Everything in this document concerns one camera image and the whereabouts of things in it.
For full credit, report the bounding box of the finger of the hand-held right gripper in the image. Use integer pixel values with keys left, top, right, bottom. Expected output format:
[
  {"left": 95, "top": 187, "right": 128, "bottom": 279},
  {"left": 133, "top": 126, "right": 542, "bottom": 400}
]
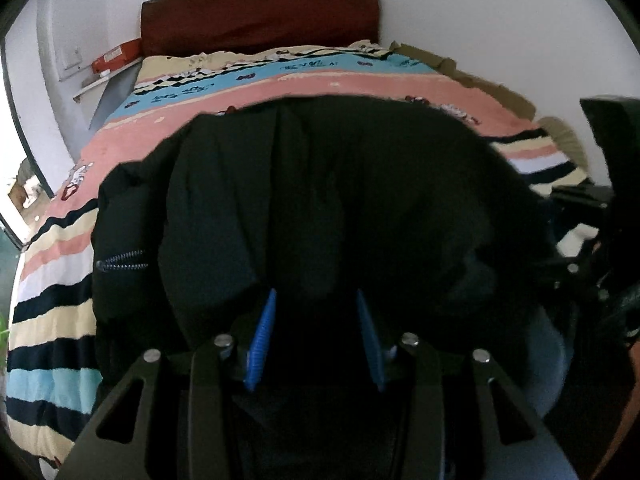
[
  {"left": 542, "top": 259, "right": 602, "bottom": 302},
  {"left": 549, "top": 184, "right": 613, "bottom": 207}
]

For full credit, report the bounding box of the black hooded jacket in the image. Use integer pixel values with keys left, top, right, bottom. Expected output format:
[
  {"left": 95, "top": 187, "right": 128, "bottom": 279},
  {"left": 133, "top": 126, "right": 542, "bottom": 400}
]
[{"left": 91, "top": 94, "right": 576, "bottom": 480}]

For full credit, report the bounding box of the white wall shelf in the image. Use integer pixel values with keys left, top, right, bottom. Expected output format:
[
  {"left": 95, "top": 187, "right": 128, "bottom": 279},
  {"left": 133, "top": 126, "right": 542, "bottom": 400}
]
[{"left": 72, "top": 57, "right": 143, "bottom": 103}]

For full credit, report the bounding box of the beige ribbed cushion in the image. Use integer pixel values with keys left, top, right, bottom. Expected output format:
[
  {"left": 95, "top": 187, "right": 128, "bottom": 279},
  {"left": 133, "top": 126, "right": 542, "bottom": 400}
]
[{"left": 537, "top": 116, "right": 591, "bottom": 171}]

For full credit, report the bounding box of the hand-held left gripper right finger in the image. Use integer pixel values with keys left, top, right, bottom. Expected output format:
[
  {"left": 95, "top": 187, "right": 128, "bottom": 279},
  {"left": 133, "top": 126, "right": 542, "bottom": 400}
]
[{"left": 355, "top": 287, "right": 568, "bottom": 480}]

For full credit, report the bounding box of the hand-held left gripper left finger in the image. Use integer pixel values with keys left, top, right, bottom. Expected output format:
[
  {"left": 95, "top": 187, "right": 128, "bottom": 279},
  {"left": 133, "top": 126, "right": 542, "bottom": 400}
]
[{"left": 65, "top": 287, "right": 278, "bottom": 480}]

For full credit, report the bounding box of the white wall switch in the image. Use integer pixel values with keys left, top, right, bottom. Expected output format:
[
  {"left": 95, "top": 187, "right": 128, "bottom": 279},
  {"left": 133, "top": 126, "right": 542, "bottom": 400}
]
[{"left": 56, "top": 47, "right": 85, "bottom": 81}]

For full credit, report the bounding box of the olive bed mat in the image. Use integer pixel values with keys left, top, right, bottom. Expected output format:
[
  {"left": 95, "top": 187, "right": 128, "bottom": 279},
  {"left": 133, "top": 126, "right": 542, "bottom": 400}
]
[{"left": 390, "top": 40, "right": 538, "bottom": 121}]

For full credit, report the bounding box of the red box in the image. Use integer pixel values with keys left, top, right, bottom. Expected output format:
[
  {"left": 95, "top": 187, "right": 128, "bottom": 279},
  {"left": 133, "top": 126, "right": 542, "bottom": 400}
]
[{"left": 91, "top": 39, "right": 143, "bottom": 75}]

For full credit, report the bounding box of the striped cartoon cat blanket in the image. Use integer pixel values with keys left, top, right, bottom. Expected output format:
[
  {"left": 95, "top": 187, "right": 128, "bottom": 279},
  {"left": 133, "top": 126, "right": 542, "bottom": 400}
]
[{"left": 5, "top": 39, "right": 601, "bottom": 466}]

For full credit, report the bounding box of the dark red headboard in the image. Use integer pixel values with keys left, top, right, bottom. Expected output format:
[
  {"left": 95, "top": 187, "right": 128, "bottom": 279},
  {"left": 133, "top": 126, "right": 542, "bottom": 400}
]
[{"left": 140, "top": 0, "right": 379, "bottom": 58}]

